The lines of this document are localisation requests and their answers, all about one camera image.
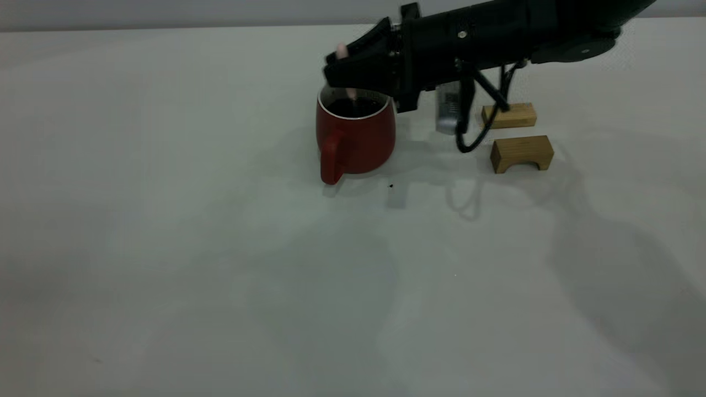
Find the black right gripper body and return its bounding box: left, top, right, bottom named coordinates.
left=390, top=2, right=476, bottom=114

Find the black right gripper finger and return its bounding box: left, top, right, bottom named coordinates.
left=323, top=55, right=394, bottom=95
left=325, top=17, right=394, bottom=66

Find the pink handled grey spoon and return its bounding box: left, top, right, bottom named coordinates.
left=335, top=44, right=358, bottom=104

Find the red ceramic cup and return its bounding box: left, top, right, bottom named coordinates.
left=315, top=85, right=397, bottom=186

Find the dark coffee liquid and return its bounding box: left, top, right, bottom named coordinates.
left=328, top=97, right=387, bottom=119

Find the flat rectangular wooden block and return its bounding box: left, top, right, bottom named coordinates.
left=481, top=102, right=538, bottom=131

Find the arched wooden block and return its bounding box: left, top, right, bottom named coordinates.
left=490, top=135, right=555, bottom=175

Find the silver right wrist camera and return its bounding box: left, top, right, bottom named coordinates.
left=435, top=83, right=462, bottom=136

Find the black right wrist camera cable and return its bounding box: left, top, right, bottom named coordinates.
left=454, top=60, right=526, bottom=154

